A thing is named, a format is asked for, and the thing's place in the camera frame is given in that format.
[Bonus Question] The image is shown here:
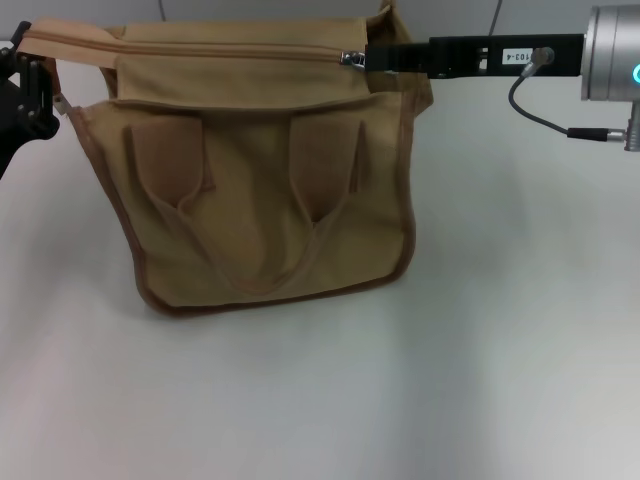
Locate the khaki canvas food bag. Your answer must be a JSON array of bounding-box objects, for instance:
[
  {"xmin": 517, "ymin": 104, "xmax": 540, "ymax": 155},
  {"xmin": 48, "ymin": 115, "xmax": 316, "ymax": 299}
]
[{"xmin": 22, "ymin": 0, "xmax": 435, "ymax": 318}]

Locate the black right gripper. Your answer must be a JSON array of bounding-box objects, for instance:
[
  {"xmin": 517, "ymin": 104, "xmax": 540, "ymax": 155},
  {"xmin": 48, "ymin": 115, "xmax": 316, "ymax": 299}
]
[{"xmin": 363, "ymin": 31, "xmax": 588, "ymax": 81}]

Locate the right gripper cable with connector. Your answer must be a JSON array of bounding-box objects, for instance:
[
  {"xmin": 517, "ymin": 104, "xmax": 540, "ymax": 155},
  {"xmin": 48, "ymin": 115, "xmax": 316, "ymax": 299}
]
[{"xmin": 507, "ymin": 45, "xmax": 640, "ymax": 152}]

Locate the silver metal zipper pull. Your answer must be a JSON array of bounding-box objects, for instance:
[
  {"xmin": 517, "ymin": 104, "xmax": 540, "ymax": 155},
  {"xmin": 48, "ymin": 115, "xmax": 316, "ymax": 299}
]
[{"xmin": 339, "ymin": 48, "xmax": 369, "ymax": 69}]

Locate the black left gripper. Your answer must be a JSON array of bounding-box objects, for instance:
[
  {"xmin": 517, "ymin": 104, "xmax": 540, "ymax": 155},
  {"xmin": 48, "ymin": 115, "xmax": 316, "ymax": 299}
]
[{"xmin": 0, "ymin": 19, "xmax": 61, "ymax": 180}]

